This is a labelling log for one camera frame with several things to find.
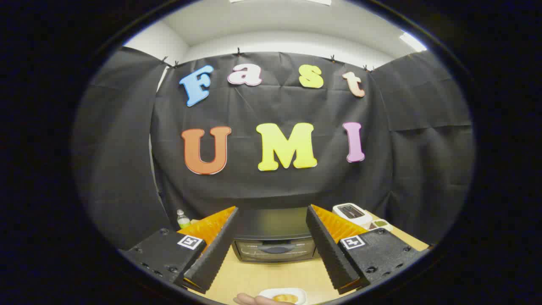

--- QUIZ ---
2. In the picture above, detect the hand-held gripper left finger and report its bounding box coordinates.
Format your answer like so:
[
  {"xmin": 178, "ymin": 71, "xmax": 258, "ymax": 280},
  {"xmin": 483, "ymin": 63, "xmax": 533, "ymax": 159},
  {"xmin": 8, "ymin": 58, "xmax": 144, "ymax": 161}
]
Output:
[{"xmin": 120, "ymin": 206, "xmax": 239, "ymax": 294}]

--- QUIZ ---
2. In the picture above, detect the black toaster oven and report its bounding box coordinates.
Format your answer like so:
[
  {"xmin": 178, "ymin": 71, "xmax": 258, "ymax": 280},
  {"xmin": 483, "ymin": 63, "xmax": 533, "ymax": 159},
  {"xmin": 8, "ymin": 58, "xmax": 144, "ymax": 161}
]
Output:
[{"xmin": 231, "ymin": 207, "xmax": 321, "ymax": 263}]

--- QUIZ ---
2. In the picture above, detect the white oval plate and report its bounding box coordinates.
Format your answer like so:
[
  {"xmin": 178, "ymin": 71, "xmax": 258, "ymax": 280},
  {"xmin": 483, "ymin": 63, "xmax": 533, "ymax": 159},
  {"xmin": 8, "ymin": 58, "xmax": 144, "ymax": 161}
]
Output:
[{"xmin": 258, "ymin": 288, "xmax": 307, "ymax": 305}]

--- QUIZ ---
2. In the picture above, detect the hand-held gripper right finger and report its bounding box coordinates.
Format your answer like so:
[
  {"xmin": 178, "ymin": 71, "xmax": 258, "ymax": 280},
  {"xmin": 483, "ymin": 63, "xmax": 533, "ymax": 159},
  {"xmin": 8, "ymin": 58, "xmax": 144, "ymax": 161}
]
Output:
[{"xmin": 306, "ymin": 204, "xmax": 429, "ymax": 295}]

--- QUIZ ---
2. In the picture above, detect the white pop-up toaster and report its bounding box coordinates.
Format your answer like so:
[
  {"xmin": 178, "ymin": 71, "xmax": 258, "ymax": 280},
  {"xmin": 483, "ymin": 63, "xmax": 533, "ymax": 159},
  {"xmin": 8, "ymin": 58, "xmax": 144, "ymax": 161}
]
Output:
[{"xmin": 332, "ymin": 203, "xmax": 373, "ymax": 226}]

